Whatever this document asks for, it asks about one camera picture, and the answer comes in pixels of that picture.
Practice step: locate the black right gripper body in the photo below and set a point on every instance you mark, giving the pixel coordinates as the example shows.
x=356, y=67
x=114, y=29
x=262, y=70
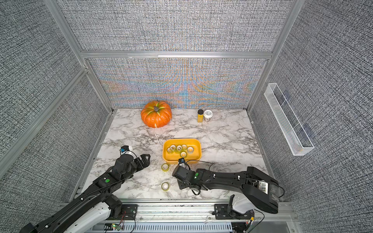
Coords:
x=181, y=186

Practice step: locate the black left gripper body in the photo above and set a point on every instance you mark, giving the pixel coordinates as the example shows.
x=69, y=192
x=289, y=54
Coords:
x=133, y=170

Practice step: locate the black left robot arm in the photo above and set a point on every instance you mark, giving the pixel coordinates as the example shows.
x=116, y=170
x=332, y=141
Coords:
x=100, y=191

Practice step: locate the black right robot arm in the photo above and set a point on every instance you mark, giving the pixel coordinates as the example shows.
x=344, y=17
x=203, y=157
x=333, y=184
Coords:
x=259, y=188

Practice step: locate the yellow plastic storage box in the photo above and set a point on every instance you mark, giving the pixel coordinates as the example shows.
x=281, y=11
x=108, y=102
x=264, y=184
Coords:
x=173, y=158

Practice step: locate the orange pumpkin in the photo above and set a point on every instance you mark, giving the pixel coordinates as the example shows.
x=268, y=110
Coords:
x=156, y=114

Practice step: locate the yellow juice bottle black cap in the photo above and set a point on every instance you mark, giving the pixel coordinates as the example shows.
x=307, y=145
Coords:
x=200, y=116

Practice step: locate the small white lidded jar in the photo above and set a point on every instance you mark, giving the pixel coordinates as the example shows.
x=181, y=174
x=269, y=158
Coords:
x=208, y=114

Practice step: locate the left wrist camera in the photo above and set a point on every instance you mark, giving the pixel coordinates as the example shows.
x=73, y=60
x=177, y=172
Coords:
x=125, y=150

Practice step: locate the front rail base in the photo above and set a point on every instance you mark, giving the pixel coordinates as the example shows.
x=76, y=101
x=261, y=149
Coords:
x=186, y=216

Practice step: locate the clear acrylic wall shelf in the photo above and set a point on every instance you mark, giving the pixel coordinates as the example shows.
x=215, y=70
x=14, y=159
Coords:
x=292, y=129

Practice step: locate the aluminium frame rails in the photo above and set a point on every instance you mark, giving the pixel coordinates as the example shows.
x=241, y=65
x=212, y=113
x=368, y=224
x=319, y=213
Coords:
x=75, y=76

